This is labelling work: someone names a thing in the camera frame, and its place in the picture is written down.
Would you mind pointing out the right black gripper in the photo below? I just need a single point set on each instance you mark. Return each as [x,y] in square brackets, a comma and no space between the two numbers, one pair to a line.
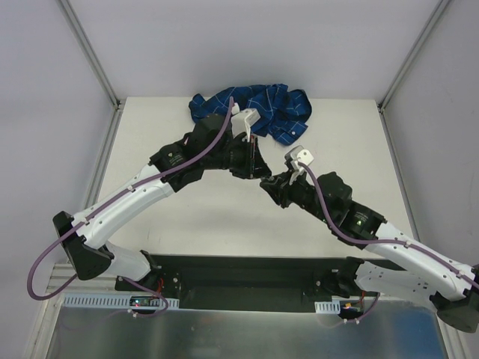
[284,188]

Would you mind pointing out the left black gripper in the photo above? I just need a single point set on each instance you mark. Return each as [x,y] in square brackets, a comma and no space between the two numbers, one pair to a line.
[248,161]

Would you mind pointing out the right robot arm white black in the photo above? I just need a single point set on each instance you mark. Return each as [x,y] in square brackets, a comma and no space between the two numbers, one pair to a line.
[424,276]

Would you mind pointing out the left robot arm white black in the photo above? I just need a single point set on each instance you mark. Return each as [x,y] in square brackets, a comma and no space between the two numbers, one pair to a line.
[214,144]

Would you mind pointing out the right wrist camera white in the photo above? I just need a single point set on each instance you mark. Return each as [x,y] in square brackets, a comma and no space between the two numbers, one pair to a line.
[295,159]

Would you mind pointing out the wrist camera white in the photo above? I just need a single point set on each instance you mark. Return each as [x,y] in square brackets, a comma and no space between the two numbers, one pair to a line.
[295,159]
[243,120]

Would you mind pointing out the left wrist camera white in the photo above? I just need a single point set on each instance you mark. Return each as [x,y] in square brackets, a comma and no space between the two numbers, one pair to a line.
[243,120]

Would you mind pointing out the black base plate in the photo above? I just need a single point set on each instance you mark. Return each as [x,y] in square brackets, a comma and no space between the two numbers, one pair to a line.
[264,284]

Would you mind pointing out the right white cable duct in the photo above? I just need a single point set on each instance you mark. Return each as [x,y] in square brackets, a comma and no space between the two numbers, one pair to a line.
[328,307]

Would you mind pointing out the white cable duct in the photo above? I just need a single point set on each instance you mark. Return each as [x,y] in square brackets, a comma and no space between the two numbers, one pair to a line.
[104,301]
[328,307]

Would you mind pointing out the right aluminium frame post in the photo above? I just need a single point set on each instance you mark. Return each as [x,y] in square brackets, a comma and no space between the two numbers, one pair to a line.
[433,20]

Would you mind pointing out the aluminium frame post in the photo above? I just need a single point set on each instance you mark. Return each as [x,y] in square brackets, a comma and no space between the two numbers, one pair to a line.
[433,20]
[88,51]

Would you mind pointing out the aluminium rail front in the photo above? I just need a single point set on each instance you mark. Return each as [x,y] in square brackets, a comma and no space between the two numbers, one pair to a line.
[61,273]

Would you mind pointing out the left white cable duct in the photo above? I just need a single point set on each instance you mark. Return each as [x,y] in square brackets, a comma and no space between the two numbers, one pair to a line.
[104,301]

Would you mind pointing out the left aluminium frame post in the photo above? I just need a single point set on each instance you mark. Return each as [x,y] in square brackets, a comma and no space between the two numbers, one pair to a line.
[88,51]

